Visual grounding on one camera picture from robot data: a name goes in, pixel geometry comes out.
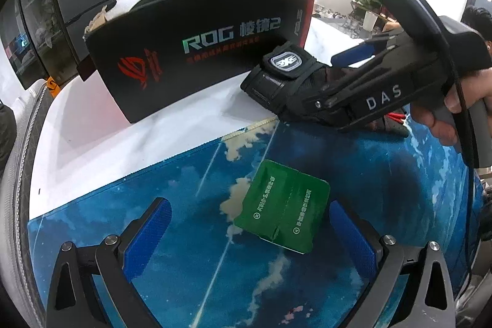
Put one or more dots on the dark glass cabinet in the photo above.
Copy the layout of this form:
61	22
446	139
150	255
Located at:
30	36

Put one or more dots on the green packet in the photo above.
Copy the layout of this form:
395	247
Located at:
284	205

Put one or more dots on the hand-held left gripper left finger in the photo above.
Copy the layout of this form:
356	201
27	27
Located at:
148	232

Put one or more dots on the person's right hand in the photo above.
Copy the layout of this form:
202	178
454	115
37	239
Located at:
442	128

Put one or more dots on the blue sky desk mat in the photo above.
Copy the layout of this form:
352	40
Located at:
192	235

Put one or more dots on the person's head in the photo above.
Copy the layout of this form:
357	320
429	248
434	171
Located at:
478	20

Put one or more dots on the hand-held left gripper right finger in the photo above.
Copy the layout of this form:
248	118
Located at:
351	235

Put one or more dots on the orange bag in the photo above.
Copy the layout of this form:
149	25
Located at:
52	86

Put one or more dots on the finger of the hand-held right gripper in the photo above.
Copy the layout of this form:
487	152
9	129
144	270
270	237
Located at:
351	56
319	104

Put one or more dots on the black cardboard box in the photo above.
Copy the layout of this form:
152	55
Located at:
200	55

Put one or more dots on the black glove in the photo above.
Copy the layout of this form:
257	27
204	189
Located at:
269	78

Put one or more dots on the dark green duvet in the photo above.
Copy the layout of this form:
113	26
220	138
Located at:
5	139

